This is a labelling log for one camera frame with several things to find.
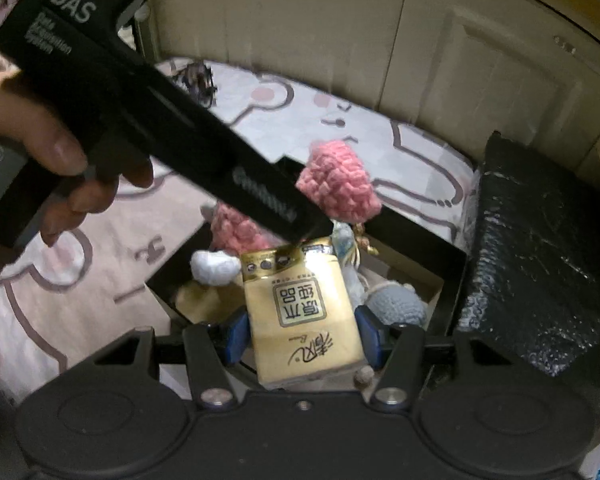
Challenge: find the pink crochet ball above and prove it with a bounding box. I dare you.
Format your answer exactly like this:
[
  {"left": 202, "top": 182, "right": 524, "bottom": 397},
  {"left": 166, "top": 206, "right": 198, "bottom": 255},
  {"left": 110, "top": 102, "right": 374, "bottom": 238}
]
[{"left": 295, "top": 139, "right": 383, "bottom": 223}]

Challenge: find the dark brown tangled cord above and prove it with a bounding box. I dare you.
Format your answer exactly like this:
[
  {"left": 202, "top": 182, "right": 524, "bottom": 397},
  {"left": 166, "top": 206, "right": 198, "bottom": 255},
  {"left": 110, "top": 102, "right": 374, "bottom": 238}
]
[{"left": 172, "top": 60, "right": 218, "bottom": 108}]

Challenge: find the white cabinet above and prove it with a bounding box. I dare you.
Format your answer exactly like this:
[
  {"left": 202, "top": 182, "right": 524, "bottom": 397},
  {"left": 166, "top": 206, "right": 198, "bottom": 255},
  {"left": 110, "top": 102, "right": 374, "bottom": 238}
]
[{"left": 130, "top": 0, "right": 600, "bottom": 176}]

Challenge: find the black bubble wrap package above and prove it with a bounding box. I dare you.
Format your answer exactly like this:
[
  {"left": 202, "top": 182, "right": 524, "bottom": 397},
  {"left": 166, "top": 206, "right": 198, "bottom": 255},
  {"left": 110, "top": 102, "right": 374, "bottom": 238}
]
[{"left": 452, "top": 130, "right": 600, "bottom": 378}]

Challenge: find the black cardboard box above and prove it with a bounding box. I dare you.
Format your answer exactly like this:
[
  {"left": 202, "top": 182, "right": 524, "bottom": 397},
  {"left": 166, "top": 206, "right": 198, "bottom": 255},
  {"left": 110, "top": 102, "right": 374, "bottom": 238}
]
[{"left": 145, "top": 156, "right": 470, "bottom": 341}]

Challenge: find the bear printed blanket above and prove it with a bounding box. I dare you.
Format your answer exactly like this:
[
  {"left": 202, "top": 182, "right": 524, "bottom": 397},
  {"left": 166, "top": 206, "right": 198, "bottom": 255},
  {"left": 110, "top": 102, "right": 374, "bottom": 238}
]
[{"left": 0, "top": 57, "right": 481, "bottom": 406}]

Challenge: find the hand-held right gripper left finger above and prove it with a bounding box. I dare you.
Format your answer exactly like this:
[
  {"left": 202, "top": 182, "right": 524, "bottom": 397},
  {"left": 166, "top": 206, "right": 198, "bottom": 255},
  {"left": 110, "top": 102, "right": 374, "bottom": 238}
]
[{"left": 80, "top": 310, "right": 254, "bottom": 409}]

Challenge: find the person's left hand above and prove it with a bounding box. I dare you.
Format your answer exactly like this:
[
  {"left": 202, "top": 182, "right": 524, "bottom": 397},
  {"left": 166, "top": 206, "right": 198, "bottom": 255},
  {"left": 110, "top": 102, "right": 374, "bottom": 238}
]
[{"left": 0, "top": 71, "right": 155, "bottom": 248}]

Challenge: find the silver braided tassel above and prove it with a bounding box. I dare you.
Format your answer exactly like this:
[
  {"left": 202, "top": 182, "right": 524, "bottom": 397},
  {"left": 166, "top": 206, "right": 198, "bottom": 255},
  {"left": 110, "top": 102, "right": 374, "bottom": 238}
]
[{"left": 330, "top": 222, "right": 368, "bottom": 306}]

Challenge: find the grey crochet doll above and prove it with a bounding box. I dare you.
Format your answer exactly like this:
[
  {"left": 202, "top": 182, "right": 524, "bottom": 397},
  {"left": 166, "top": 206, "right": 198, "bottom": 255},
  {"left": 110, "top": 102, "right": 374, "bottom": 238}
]
[{"left": 362, "top": 282, "right": 428, "bottom": 331}]

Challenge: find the yellow tissue pack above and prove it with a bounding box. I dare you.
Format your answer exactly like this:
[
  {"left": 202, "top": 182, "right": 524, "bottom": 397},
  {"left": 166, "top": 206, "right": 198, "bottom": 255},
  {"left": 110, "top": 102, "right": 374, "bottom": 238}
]
[{"left": 239, "top": 237, "right": 368, "bottom": 392}]

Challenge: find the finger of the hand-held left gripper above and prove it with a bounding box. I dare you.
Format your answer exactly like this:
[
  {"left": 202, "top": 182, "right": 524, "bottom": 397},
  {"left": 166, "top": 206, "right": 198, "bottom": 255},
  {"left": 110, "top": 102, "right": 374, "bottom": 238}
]
[{"left": 180, "top": 110, "right": 333, "bottom": 241}]

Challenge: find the pink crochet doll white face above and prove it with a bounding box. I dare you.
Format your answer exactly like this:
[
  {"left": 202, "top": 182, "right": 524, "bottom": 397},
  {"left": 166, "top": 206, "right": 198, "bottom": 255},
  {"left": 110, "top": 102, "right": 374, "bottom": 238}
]
[{"left": 190, "top": 201, "right": 266, "bottom": 286}]

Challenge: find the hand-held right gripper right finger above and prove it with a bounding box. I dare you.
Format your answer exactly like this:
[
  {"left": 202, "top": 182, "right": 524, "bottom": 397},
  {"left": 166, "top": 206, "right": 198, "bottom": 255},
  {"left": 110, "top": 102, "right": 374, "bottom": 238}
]
[{"left": 355, "top": 305, "right": 513, "bottom": 411}]

